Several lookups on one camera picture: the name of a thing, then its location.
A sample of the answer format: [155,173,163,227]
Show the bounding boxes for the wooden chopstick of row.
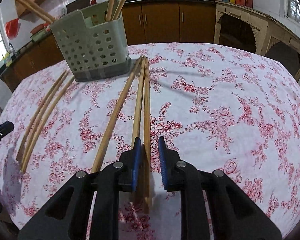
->
[129,55,147,203]
[143,57,152,214]

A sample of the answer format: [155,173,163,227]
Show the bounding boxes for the brown wooden kitchen cabinets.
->
[0,0,216,91]

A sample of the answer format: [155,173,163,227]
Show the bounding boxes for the wooden chopstick left group outer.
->
[16,70,68,162]

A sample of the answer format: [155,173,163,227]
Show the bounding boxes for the wooden chopstick group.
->
[20,76,75,173]
[18,70,69,163]
[16,70,68,162]

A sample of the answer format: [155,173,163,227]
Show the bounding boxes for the wooden chopstick left group middle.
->
[18,70,69,163]

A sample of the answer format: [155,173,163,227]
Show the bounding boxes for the wooden chopstick nearest holder right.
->
[91,55,143,173]

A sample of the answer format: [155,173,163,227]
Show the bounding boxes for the wooden chopstick left group inner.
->
[20,76,75,173]

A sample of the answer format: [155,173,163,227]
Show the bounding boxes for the floral pink white tablecloth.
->
[0,43,300,239]

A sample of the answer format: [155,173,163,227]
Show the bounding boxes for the red plastic bag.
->
[5,18,20,40]

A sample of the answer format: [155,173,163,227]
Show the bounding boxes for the green perforated utensil holder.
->
[50,1,132,82]

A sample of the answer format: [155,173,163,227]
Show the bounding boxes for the dark cutting board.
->
[66,0,91,14]

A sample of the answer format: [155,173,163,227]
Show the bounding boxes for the cream weathered side cabinet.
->
[213,1,300,81]

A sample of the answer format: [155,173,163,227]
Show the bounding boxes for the window with grille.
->
[286,0,300,25]

